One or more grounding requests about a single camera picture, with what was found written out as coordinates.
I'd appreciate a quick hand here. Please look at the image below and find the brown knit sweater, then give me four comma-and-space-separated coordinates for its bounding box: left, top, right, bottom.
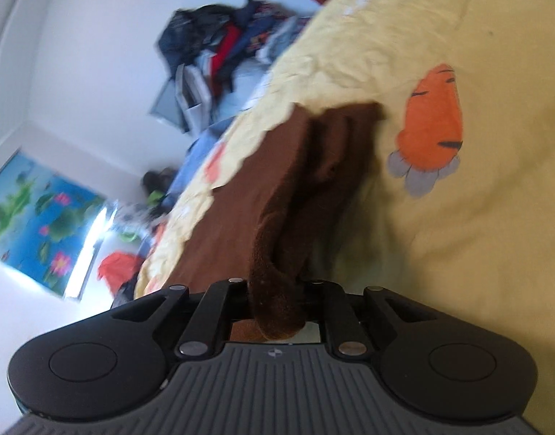
166, 102, 383, 341

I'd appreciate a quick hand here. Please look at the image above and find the pile of mixed clothes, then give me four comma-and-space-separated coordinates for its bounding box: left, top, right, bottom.
156, 0, 313, 135

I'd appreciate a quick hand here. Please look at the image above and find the orange red cloth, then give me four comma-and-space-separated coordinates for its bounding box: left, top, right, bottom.
97, 252, 144, 295

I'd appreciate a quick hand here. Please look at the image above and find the green plastic object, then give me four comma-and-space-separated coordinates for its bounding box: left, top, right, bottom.
147, 191, 165, 207

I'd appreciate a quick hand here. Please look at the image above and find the blue quilted blanket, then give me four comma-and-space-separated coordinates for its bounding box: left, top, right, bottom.
160, 117, 234, 211

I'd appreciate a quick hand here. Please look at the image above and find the yellow floral bed quilt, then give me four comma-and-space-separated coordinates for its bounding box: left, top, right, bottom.
135, 0, 555, 434

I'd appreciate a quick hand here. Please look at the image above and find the grey flat monitor screen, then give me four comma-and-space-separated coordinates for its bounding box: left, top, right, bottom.
149, 79, 187, 133

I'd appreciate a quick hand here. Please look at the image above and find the blue lotus wall picture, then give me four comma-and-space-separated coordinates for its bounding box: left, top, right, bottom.
0, 151, 111, 299

